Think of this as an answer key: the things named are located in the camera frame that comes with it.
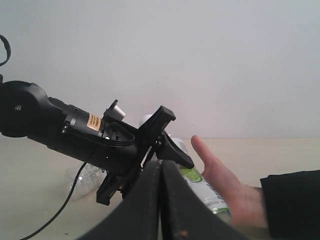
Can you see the person's open bare hand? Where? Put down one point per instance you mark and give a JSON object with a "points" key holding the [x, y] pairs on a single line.
{"points": [[246, 203]]}

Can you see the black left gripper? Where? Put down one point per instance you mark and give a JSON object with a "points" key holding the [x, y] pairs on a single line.
{"points": [[117, 147]]}

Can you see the black sleeved forearm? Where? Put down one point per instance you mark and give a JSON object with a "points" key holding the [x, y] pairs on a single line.
{"points": [[292, 204]]}

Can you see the lime label bottle white cap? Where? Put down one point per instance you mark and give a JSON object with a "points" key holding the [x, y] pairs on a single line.
{"points": [[204, 191]]}

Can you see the slim clear bottle white label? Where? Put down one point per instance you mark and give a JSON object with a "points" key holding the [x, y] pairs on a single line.
{"points": [[89, 180]]}

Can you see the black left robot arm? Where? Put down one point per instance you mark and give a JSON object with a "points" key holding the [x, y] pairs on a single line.
{"points": [[27, 111]]}

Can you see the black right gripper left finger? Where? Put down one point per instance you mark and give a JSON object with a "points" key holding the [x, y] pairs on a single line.
{"points": [[137, 216]]}

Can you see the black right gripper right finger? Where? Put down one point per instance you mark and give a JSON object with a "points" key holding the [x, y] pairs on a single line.
{"points": [[183, 215]]}

